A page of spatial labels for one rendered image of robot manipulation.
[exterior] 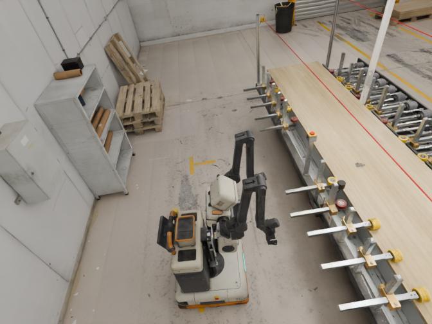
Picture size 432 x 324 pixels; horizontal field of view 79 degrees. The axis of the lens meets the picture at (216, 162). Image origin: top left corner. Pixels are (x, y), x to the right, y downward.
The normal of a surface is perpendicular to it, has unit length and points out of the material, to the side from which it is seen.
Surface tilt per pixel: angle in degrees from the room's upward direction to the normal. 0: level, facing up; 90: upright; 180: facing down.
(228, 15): 90
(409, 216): 0
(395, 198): 0
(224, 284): 0
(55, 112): 90
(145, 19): 90
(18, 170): 90
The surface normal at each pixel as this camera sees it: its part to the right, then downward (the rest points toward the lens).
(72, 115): 0.11, 0.66
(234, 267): -0.12, -0.72
